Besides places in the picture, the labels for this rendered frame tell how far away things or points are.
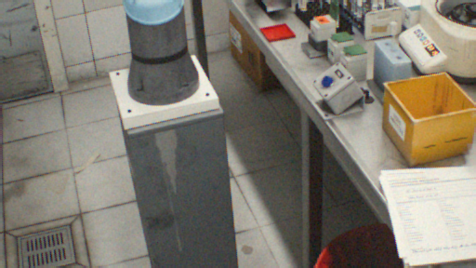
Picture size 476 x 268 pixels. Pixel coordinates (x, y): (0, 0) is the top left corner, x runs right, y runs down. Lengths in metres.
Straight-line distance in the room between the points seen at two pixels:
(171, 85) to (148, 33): 0.12
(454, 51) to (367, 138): 0.30
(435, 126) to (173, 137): 0.52
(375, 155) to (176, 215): 0.49
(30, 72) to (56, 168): 0.64
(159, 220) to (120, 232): 0.95
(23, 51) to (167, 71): 1.94
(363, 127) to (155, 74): 0.42
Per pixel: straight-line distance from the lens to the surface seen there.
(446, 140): 1.22
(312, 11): 1.71
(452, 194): 1.15
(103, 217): 2.51
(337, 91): 1.30
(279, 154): 2.68
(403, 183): 1.16
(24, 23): 3.16
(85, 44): 3.29
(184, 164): 1.41
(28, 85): 3.30
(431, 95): 1.32
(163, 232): 1.52
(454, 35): 1.43
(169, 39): 1.31
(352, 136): 1.28
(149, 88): 1.35
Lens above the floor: 1.62
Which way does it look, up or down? 35 degrees down
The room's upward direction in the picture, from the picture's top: 5 degrees counter-clockwise
